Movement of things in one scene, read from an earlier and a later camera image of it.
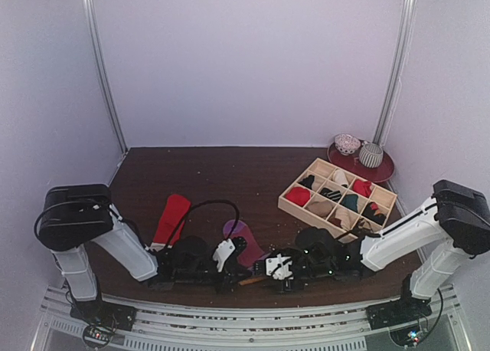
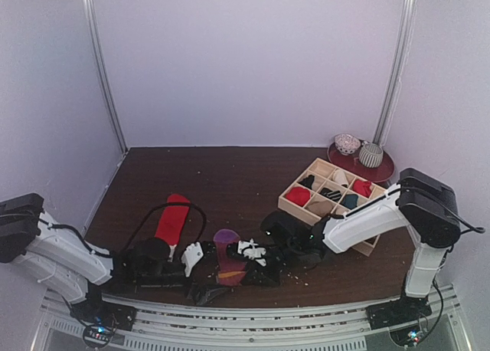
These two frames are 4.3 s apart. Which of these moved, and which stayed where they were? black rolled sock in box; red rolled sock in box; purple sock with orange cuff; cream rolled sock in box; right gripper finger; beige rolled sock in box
Moved: purple sock with orange cuff; right gripper finger
Stayed: beige rolled sock in box; red rolled sock in box; cream rolled sock in box; black rolled sock in box
